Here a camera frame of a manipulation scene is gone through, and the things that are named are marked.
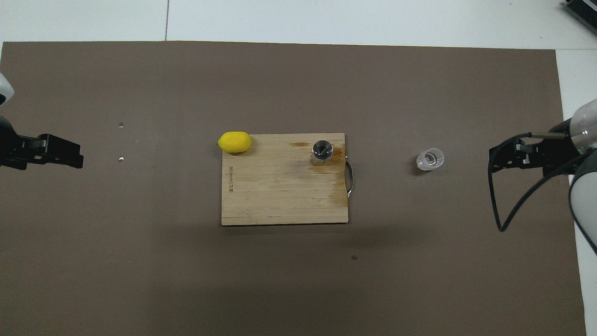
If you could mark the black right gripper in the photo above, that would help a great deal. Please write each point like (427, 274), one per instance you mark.
(557, 154)

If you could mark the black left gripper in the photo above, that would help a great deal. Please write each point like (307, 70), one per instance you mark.
(14, 149)

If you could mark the clear glass cup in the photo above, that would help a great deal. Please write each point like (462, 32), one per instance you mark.
(430, 159)

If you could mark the steel jigger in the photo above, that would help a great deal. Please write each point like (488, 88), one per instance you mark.
(322, 151)

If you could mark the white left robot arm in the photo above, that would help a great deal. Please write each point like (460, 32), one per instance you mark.
(4, 88)

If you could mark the grey ribbed device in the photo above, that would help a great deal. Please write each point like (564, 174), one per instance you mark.
(583, 11)

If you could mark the yellow lemon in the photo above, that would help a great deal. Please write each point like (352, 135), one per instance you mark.
(234, 142)

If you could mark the wooden cutting board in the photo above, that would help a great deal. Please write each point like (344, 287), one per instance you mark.
(280, 196)

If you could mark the brown table mat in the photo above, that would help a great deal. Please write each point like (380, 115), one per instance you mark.
(280, 280)

